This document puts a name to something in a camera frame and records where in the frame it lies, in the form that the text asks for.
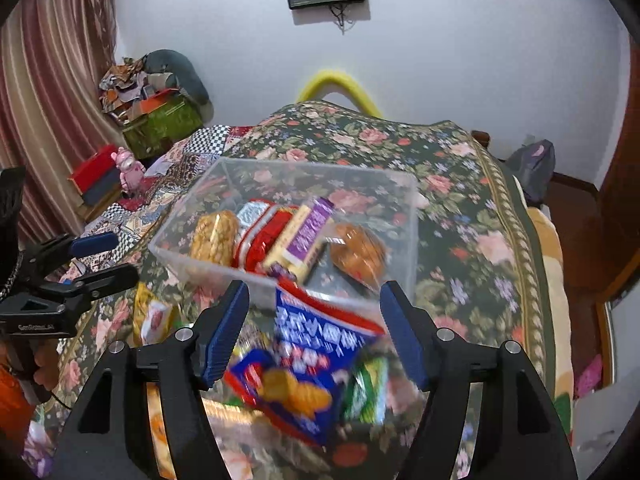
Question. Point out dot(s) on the grey pillow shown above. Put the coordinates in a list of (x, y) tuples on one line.
[(181, 67)]

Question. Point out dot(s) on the wooden door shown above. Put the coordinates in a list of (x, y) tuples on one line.
[(620, 185)]

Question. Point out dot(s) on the red and silver snack packet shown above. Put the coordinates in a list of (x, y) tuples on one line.
[(260, 246)]

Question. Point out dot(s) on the pink toy figure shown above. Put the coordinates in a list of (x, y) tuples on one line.
[(129, 170)]

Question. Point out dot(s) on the clear plastic container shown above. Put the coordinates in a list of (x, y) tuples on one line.
[(225, 175)]

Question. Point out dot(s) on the beige blanket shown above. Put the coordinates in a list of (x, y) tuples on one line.
[(550, 260)]

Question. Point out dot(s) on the orange snack packet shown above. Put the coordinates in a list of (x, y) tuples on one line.
[(235, 413)]

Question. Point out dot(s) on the white and red snack packet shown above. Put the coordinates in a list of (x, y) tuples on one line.
[(156, 321)]

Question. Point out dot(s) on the clear packet of brown cookies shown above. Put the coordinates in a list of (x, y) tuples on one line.
[(358, 253)]

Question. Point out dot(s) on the pile of patterned cloth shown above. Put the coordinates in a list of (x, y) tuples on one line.
[(120, 90)]

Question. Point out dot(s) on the red box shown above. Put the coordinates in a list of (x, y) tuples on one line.
[(95, 162)]

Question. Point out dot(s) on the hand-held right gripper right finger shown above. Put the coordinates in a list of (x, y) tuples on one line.
[(404, 340)]

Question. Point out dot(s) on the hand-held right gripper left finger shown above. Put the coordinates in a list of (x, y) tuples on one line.
[(224, 336)]

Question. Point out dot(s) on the yellow foam tube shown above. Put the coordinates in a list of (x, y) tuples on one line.
[(330, 77)]

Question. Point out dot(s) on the blue cracker packet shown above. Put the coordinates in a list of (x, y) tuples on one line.
[(292, 397)]

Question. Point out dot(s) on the green box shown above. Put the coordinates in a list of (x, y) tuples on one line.
[(165, 122)]

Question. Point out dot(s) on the blue and red snack packet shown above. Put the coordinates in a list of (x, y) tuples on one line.
[(310, 335)]

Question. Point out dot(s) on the patchwork quilt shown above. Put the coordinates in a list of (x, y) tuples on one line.
[(200, 140)]

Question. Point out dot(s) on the striped red curtain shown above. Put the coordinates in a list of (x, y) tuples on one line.
[(50, 85)]

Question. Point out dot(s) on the dark bag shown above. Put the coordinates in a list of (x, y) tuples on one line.
[(532, 170)]

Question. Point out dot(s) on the yellow snack packet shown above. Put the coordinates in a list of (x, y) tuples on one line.
[(140, 297)]

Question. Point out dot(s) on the green snack packet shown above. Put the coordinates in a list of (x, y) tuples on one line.
[(367, 391)]

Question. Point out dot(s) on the purple and white biscuit box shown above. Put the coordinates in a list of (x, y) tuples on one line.
[(305, 230)]

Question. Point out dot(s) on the person's left hand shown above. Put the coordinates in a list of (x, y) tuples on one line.
[(47, 367)]

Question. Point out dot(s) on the yellow peanut packet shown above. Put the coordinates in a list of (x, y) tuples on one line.
[(212, 237)]

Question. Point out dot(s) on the pink cloth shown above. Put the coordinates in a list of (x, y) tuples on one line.
[(589, 377)]

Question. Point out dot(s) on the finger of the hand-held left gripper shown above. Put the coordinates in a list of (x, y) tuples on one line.
[(107, 280), (95, 243)]

